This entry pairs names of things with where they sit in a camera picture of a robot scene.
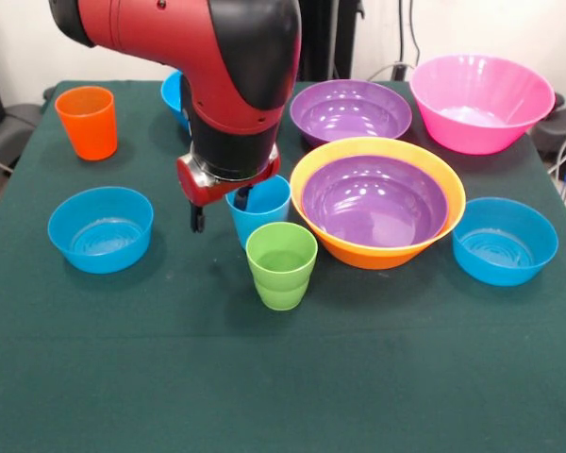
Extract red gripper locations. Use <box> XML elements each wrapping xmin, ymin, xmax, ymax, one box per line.
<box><xmin>175</xmin><ymin>143</ymin><xmax>282</xmax><ymax>234</ymax></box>

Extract light blue plastic cup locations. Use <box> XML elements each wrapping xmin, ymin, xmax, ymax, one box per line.
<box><xmin>225</xmin><ymin>174</ymin><xmax>292</xmax><ymax>251</ymax></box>

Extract shallow blue plastic bowl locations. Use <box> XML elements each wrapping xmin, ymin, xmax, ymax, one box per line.
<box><xmin>451</xmin><ymin>196</ymin><xmax>559</xmax><ymax>288</ymax></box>
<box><xmin>47</xmin><ymin>186</ymin><xmax>155</xmax><ymax>276</ymax></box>

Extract purple plastic bowl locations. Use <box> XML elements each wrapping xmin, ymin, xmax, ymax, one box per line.
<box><xmin>290</xmin><ymin>78</ymin><xmax>413</xmax><ymax>147</ymax></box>
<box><xmin>300</xmin><ymin>154</ymin><xmax>450</xmax><ymax>249</ymax></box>

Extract green plastic cup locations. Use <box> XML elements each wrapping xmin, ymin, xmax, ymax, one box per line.
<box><xmin>244</xmin><ymin>221</ymin><xmax>319</xmax><ymax>311</ymax></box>

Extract deep blue plastic bowl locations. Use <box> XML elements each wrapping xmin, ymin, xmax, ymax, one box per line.
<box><xmin>160</xmin><ymin>70</ymin><xmax>191</xmax><ymax>133</ymax></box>

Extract orange plastic cup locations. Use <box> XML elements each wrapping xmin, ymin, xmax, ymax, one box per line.
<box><xmin>54</xmin><ymin>85</ymin><xmax>119</xmax><ymax>162</ymax></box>

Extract orange plastic bowl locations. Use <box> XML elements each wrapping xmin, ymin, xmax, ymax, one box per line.
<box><xmin>289</xmin><ymin>136</ymin><xmax>467</xmax><ymax>271</ymax></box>

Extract dark green tablecloth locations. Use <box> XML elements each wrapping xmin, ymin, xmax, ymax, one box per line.
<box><xmin>0</xmin><ymin>79</ymin><xmax>566</xmax><ymax>453</ymax></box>

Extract pink plastic bowl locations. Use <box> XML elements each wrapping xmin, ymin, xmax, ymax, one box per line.
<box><xmin>408</xmin><ymin>54</ymin><xmax>557</xmax><ymax>157</ymax></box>

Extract black rounded equipment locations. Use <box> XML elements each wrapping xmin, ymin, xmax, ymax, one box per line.
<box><xmin>530</xmin><ymin>92</ymin><xmax>566</xmax><ymax>162</ymax></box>

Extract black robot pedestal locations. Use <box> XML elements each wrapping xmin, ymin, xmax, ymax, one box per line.
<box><xmin>295</xmin><ymin>0</ymin><xmax>365</xmax><ymax>81</ymax></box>

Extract grey cable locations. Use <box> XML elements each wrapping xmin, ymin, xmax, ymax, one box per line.
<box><xmin>367</xmin><ymin>60</ymin><xmax>414</xmax><ymax>82</ymax></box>

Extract black wall cable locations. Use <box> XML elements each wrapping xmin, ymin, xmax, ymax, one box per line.
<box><xmin>408</xmin><ymin>0</ymin><xmax>422</xmax><ymax>63</ymax></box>
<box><xmin>397</xmin><ymin>0</ymin><xmax>405</xmax><ymax>65</ymax></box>

